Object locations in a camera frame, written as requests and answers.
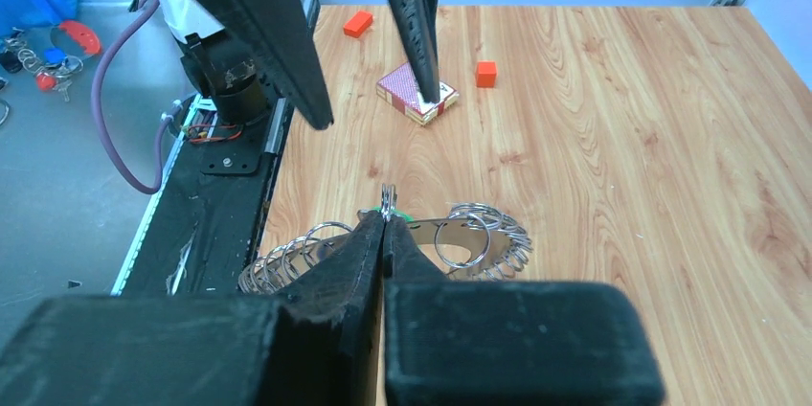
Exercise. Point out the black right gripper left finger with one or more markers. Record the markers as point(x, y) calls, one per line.
point(313, 342)

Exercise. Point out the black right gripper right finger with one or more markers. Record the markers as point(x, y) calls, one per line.
point(508, 343)

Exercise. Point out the green key tag with key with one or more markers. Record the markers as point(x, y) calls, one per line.
point(406, 217)

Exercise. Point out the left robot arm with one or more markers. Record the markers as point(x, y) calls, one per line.
point(239, 52)

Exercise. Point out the pile of keys and rings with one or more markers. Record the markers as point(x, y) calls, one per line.
point(44, 60)

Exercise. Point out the red block at table edge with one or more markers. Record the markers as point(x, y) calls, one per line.
point(358, 24)

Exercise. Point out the red playing card box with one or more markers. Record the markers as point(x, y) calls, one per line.
point(400, 90)

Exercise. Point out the orange cube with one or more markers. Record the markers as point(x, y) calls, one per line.
point(486, 74)

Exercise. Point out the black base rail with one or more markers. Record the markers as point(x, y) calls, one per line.
point(204, 227)

